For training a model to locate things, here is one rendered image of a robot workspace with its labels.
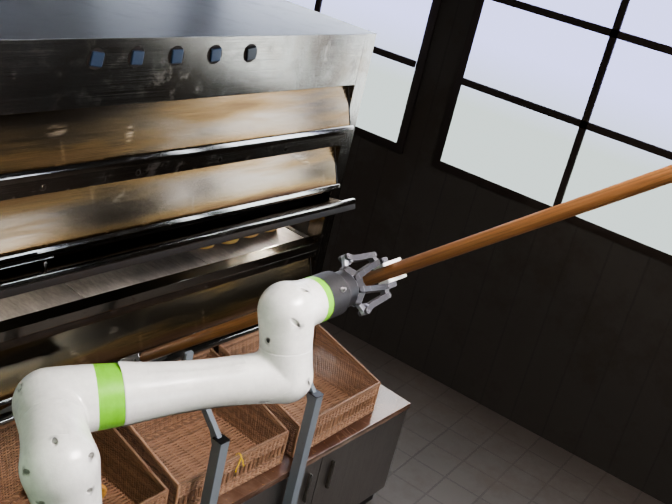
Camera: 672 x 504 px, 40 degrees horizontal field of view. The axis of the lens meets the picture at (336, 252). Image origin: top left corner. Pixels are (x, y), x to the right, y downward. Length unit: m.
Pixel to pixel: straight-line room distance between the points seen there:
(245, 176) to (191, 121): 0.41
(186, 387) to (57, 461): 0.29
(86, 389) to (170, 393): 0.15
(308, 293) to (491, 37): 3.45
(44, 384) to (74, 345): 1.64
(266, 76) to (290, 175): 0.49
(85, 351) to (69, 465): 1.82
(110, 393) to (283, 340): 0.32
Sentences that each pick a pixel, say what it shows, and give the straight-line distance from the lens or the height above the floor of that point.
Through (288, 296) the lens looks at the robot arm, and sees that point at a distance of 1.66.
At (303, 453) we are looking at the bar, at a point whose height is 0.70.
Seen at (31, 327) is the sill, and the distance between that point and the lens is 3.09.
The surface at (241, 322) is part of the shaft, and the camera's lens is 2.29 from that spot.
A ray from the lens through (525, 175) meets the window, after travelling 4.98.
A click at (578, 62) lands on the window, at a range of 4.82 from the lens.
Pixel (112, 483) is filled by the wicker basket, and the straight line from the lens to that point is 3.39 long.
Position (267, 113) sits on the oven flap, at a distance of 3.43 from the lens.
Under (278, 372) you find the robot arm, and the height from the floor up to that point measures 1.86.
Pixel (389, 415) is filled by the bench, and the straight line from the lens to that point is 4.06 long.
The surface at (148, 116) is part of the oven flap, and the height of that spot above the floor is 1.84.
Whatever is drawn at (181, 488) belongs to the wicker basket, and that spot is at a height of 0.70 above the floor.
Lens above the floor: 2.75
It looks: 23 degrees down
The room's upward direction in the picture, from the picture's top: 13 degrees clockwise
